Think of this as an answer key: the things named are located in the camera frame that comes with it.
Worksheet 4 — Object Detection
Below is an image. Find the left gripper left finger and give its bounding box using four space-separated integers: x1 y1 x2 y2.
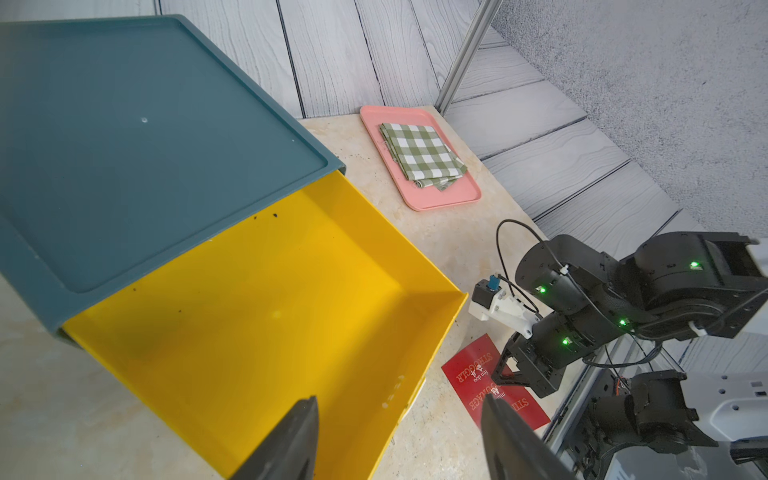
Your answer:
230 396 319 480

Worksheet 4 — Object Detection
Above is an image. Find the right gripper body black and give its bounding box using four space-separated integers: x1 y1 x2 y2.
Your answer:
495 313 600 398

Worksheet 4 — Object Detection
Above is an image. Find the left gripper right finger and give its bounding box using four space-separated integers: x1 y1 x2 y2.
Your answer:
481 394 575 480

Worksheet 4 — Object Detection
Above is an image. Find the red postcard english text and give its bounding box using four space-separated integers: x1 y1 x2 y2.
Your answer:
442 334 550 430

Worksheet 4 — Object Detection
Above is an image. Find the yellow top drawer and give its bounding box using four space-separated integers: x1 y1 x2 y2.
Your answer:
64 172 466 479

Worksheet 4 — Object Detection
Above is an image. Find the teal drawer cabinet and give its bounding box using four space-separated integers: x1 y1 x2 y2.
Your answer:
1 15 345 335

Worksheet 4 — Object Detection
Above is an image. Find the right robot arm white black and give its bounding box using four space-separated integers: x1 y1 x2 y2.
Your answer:
492 232 767 479

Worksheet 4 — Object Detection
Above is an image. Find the pink tray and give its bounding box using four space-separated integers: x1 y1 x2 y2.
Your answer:
360 105 482 211

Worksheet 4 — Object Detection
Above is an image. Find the green checked cloth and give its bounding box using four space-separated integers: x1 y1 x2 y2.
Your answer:
378 123 468 191

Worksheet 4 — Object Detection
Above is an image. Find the right aluminium frame post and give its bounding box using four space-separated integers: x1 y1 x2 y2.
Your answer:
434 0 502 114

